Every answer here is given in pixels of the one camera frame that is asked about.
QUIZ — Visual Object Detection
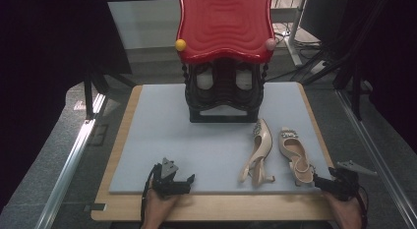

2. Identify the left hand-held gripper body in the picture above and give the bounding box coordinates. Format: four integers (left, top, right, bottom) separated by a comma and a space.
150, 157, 185, 200

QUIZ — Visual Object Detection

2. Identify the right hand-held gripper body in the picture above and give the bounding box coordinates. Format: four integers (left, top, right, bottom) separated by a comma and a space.
328, 159, 379, 202

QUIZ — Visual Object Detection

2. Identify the beige jewelled slingback heel shoe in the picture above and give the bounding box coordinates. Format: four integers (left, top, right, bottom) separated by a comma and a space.
237, 118, 275, 188
278, 126, 316, 188

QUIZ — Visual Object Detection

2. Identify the black leather shoe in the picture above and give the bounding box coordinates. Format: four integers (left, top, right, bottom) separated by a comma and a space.
195, 62, 215, 92
234, 61, 254, 91

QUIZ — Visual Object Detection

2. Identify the red and black shoe rack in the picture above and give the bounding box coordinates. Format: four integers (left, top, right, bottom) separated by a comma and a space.
175, 0, 277, 124

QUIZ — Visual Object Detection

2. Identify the person's left hand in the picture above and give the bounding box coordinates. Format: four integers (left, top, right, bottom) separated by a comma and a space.
143, 189, 182, 229

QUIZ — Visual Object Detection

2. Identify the person's right hand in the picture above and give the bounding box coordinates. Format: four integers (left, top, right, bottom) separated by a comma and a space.
323, 190, 364, 229

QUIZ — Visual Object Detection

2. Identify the light blue foam mat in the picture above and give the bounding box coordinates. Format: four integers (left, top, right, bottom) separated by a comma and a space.
108, 82, 333, 195

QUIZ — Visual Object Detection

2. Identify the dark floor tape strip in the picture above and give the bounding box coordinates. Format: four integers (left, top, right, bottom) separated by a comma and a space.
83, 202, 107, 212

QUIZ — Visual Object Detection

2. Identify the dark floor plate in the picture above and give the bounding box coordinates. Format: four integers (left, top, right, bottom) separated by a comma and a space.
88, 124, 110, 147

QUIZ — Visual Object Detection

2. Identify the black metal stand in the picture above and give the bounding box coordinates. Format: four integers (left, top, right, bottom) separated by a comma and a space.
301, 0, 394, 123

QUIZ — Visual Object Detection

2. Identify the white power strip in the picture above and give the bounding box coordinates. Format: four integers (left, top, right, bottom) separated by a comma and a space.
309, 60, 328, 76

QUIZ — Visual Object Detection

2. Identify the black tripod stand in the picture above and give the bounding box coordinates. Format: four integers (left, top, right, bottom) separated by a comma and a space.
82, 70, 139, 120

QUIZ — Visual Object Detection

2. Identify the black curtain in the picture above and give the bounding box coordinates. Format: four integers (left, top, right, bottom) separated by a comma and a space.
340, 0, 417, 154
0, 0, 134, 212

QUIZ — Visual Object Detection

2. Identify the white panel board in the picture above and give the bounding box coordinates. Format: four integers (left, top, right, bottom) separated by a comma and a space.
107, 0, 183, 50

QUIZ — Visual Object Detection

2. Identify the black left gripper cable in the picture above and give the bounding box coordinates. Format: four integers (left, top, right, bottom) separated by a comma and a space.
140, 163, 160, 229

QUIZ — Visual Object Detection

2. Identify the dark right gripper cable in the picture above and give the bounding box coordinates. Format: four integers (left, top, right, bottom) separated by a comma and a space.
356, 185, 371, 229

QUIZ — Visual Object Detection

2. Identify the silver aluminium floor rail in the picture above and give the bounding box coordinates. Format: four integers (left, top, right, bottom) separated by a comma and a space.
33, 93, 107, 229
336, 90, 417, 229

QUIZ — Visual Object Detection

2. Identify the white desk frame leg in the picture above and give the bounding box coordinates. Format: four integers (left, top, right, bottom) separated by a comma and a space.
270, 0, 323, 68

